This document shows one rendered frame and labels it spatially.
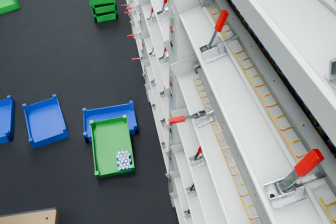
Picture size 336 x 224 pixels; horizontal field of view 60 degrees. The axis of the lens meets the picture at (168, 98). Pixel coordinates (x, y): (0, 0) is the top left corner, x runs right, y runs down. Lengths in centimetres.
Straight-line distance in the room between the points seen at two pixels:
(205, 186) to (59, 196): 98
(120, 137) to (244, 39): 124
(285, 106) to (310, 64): 17
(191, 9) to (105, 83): 145
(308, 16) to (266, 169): 20
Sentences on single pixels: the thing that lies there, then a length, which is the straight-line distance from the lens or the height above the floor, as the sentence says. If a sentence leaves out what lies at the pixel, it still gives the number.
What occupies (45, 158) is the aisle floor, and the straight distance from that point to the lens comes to 177.
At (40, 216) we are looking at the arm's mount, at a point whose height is 32.
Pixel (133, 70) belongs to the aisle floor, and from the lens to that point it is 211.
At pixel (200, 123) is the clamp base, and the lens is 66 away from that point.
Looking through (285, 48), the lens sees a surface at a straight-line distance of 28.
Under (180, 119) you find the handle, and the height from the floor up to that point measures 90.
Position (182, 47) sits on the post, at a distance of 71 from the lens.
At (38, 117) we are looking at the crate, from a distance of 196.
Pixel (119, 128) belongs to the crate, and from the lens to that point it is 168.
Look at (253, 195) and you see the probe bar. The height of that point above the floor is 92.
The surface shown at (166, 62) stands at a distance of 109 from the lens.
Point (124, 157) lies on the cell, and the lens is 156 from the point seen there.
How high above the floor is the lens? 140
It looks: 48 degrees down
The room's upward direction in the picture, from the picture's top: straight up
